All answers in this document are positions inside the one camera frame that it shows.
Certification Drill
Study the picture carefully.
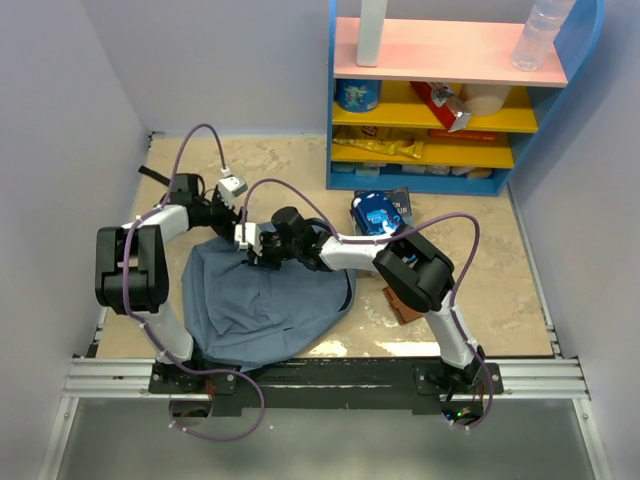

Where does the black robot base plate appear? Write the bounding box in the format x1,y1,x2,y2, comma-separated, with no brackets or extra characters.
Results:
148,357,504,420

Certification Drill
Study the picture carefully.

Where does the dark blue book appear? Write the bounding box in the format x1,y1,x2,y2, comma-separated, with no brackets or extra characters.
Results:
349,186,417,236

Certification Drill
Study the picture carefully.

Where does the red silver snack box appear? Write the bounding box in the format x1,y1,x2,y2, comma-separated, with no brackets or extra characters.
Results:
410,81,472,132

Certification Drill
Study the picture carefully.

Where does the brown leather wallet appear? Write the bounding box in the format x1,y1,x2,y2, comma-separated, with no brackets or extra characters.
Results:
383,286,423,325

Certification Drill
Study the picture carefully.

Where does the yellow chips bag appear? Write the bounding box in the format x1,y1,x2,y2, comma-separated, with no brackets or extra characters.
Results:
332,125,426,159

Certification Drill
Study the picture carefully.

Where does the red flat box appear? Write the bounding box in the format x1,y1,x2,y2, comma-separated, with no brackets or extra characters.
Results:
427,129,498,143

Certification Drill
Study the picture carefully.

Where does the clear plastic water bottle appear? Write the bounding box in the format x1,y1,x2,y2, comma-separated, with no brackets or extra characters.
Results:
510,0,576,71

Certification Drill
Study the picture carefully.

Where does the blue fabric backpack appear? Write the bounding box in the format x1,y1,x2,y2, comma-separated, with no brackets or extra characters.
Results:
179,237,357,371

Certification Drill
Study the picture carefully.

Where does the purple cable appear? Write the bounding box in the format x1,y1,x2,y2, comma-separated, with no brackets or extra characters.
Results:
122,123,267,442
242,178,495,431

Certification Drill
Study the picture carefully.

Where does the blue dinosaur pencil case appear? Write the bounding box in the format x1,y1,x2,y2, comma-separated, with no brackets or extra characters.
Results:
349,189,407,237

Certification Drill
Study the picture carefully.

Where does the white tall bottle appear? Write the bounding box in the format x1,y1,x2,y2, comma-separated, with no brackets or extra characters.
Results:
356,0,387,67

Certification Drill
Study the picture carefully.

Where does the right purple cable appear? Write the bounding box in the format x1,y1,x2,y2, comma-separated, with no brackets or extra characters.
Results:
242,178,495,431

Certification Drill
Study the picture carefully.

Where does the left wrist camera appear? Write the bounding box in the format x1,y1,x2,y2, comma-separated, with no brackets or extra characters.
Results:
217,175,248,209

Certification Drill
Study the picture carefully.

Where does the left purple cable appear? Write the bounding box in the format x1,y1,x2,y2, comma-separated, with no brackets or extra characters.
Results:
122,123,267,442

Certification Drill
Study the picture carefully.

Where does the blue snack can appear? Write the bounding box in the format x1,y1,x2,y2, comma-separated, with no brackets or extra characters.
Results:
335,79,382,113

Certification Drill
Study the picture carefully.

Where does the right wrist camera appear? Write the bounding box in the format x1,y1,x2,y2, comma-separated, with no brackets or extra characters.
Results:
234,222,262,255

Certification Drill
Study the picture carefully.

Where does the aluminium rail frame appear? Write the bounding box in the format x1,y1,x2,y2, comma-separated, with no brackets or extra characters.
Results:
38,294,613,479

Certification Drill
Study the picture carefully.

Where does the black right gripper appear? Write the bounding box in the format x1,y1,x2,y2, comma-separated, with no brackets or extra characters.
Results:
248,233,301,272

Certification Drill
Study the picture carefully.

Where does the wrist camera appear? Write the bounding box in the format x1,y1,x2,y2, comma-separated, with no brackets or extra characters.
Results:
234,222,262,255
217,175,248,209

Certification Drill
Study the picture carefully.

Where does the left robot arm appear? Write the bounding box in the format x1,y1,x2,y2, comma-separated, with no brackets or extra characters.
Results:
95,167,247,392

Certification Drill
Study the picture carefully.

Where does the blue wooden shelf unit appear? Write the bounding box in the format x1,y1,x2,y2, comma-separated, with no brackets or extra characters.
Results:
326,1,605,196

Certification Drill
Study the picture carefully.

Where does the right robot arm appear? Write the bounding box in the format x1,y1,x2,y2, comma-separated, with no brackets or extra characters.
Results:
234,207,484,393

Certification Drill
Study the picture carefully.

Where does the white round container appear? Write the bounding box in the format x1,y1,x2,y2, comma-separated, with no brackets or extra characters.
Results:
460,83,512,116

